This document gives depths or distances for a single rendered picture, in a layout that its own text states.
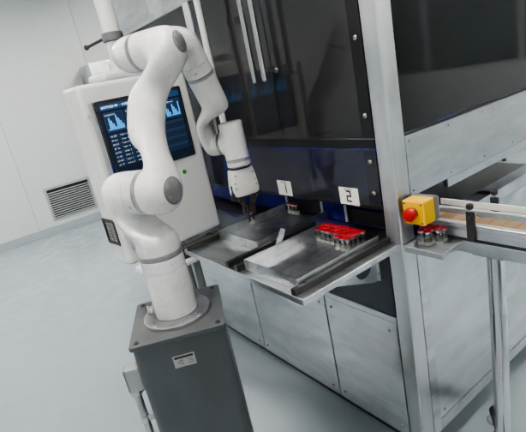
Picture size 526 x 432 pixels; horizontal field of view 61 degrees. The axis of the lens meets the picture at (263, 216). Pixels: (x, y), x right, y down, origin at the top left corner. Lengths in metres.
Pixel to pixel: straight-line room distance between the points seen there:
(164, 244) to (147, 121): 0.32
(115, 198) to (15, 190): 5.29
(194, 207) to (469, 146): 1.18
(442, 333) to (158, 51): 1.30
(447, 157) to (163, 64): 0.93
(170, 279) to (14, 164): 5.33
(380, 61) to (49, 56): 5.64
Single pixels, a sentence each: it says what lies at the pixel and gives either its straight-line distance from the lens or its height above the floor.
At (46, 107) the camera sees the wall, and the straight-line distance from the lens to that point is 6.53.
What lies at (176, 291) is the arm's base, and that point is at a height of 0.95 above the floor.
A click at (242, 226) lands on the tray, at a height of 0.89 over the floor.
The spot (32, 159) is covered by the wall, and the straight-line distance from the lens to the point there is 6.48.
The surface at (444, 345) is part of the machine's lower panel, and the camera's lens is 1.79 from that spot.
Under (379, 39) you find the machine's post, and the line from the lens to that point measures 1.33.
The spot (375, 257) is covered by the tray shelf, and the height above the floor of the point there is 0.88.
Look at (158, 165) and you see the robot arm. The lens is 1.15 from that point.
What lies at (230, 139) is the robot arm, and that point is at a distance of 1.55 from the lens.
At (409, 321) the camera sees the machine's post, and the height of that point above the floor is 0.61.
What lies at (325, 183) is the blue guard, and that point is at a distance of 1.58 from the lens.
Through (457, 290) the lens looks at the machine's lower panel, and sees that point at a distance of 1.77.
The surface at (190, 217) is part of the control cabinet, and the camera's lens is 2.11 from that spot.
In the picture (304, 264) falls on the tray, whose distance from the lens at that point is 1.39.
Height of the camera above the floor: 1.45
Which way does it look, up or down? 17 degrees down
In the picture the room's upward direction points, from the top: 12 degrees counter-clockwise
